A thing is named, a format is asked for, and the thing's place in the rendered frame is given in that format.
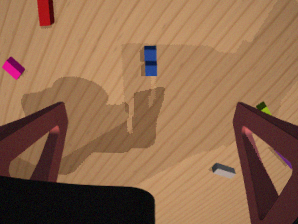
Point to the red rod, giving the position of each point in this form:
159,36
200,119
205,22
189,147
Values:
46,12

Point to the small blue block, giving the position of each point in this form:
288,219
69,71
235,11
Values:
150,53
150,68

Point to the small magenta block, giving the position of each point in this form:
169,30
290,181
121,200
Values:
13,68

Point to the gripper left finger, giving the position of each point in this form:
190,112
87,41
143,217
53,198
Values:
17,136

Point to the purple rod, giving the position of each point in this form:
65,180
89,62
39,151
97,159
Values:
285,160

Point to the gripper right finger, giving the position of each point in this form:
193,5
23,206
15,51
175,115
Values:
261,193

